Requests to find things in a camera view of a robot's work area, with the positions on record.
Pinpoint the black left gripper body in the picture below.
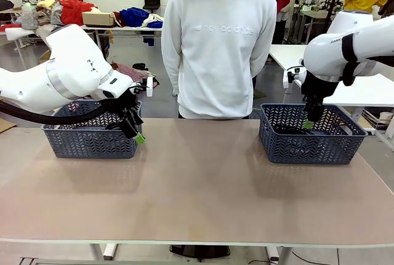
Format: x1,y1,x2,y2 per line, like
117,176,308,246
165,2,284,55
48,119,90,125
118,88,140,121

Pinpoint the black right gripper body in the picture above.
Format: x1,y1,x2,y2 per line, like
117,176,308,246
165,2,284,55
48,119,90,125
300,73,336,108

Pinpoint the black USB cable coil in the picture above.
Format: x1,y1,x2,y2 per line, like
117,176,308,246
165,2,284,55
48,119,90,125
273,126,316,138

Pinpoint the grey plastic lattice basket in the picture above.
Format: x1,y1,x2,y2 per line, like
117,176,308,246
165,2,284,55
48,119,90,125
41,100,143,159
258,102,369,165

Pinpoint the checkered cloth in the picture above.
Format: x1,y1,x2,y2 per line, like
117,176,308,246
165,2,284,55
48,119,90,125
110,61,159,89

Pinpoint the long white background table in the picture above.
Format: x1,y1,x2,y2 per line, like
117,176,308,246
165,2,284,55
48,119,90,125
78,24,164,63

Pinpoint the blue cloth pile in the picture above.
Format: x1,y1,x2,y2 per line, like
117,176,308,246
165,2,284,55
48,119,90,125
119,7,164,29

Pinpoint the cardboard box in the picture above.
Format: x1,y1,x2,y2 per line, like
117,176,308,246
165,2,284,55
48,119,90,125
81,11,117,28

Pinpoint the person in white sweatshirt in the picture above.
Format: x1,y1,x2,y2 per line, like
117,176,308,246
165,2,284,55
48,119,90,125
161,0,278,121

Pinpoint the red cloth pile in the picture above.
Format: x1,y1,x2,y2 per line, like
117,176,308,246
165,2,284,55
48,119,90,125
58,0,99,26

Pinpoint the white table leg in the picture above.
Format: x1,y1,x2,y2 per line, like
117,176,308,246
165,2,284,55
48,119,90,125
89,243,119,261
266,245,292,265

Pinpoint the black round floor base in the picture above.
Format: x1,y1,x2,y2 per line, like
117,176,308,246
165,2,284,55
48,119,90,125
169,244,231,259

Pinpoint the grey cloth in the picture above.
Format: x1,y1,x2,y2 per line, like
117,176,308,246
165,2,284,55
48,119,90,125
20,9,39,31

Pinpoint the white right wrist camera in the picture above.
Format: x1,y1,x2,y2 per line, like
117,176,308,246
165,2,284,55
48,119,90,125
283,67,301,89

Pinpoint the white wire rack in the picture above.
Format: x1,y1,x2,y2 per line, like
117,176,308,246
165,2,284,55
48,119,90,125
361,107,394,143

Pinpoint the black corrugated cable hose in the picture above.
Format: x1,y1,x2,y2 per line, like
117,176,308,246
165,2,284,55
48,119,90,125
0,98,124,126

